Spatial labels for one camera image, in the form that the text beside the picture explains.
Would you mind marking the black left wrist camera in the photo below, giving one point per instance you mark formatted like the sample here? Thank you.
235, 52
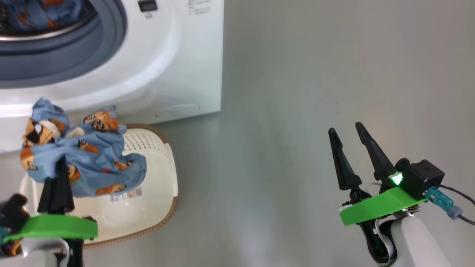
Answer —
13, 215

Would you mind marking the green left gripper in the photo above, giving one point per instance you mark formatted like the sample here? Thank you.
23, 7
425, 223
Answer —
55, 227

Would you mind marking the white basket label sticker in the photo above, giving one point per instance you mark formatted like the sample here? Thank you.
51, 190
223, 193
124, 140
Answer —
128, 194

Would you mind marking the blue bear print garment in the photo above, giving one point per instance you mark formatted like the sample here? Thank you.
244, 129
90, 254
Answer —
33, 15
96, 155

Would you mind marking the white washing machine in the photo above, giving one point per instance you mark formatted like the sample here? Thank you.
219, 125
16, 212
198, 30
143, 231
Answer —
178, 74

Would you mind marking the cream perforated laundry basket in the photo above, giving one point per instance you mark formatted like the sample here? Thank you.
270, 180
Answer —
148, 193

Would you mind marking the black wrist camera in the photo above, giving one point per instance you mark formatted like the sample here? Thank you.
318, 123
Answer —
13, 215
423, 178

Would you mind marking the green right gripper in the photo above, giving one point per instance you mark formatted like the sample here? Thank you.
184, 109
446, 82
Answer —
378, 207

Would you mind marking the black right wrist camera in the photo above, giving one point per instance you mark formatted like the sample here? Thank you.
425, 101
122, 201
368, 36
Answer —
423, 178

